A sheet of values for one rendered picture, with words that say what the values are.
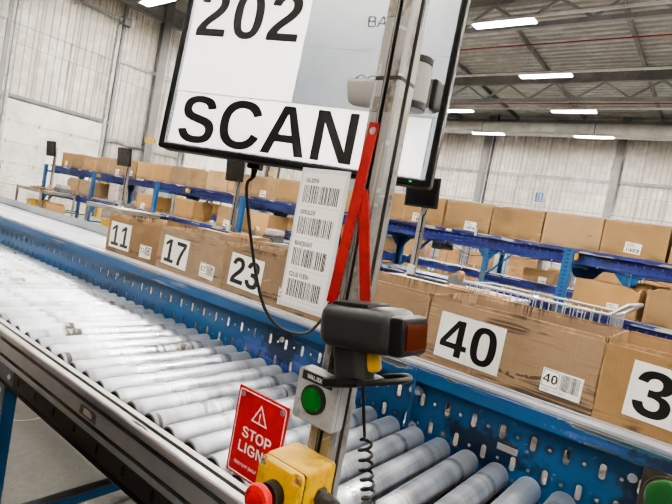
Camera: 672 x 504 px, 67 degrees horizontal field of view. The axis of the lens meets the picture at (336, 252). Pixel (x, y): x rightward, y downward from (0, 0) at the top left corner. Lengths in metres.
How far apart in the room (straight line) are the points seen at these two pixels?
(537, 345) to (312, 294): 0.62
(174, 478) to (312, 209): 0.52
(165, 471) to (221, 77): 0.68
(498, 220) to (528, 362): 4.91
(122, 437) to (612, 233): 5.20
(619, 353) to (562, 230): 4.73
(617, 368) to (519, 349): 0.19
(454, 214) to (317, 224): 5.60
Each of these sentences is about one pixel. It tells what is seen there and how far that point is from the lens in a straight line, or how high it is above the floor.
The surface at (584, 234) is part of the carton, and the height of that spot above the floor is 1.54.
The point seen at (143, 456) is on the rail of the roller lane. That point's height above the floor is 0.70.
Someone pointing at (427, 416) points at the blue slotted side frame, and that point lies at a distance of 1.27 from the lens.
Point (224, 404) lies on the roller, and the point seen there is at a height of 0.74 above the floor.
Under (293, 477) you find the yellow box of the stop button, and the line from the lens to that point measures 0.65.
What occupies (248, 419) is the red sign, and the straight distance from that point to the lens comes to 0.78.
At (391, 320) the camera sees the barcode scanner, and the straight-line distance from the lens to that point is 0.55.
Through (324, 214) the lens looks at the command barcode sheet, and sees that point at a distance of 0.68.
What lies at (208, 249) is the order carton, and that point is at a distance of 1.82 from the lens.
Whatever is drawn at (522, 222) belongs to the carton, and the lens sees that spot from 5.96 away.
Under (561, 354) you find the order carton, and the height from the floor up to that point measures 0.99.
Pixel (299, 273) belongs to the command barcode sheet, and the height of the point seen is 1.10.
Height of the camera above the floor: 1.17
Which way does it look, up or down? 3 degrees down
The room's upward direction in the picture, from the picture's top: 10 degrees clockwise
